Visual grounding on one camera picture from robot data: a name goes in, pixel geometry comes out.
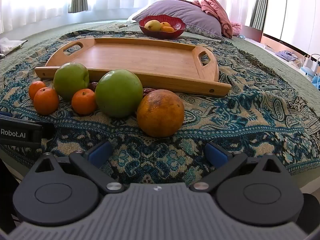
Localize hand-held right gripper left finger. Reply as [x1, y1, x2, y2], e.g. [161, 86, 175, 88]
[30, 140, 125, 195]

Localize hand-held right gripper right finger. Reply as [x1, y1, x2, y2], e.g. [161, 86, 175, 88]
[189, 142, 291, 193]

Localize small tangerine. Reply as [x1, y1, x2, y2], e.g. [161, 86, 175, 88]
[28, 80, 47, 100]
[71, 89, 97, 116]
[33, 87, 60, 116]

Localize large green apple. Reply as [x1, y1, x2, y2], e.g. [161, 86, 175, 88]
[94, 70, 144, 118]

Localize large speckled orange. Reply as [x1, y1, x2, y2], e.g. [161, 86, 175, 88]
[136, 89, 185, 138]

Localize small green apple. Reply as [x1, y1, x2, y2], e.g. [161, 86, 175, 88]
[53, 62, 90, 100]

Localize wooden serving tray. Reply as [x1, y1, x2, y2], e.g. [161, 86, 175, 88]
[34, 37, 232, 97]

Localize blue paisley blanket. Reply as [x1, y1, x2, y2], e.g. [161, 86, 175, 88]
[0, 30, 320, 185]

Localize lilac cloth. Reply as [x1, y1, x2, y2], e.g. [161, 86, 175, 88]
[276, 50, 298, 62]

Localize white charger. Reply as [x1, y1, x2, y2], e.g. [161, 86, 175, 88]
[301, 54, 320, 75]

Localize red fluted bowl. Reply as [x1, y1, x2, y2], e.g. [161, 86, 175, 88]
[139, 14, 187, 40]

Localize yellow mango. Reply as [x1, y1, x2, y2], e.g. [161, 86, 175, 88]
[144, 20, 162, 31]

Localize white pillow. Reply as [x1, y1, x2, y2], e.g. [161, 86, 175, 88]
[127, 11, 142, 22]

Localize purple pillow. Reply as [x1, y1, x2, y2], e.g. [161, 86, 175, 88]
[132, 0, 223, 40]

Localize pink quilt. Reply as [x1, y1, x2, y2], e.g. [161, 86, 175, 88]
[192, 0, 242, 39]

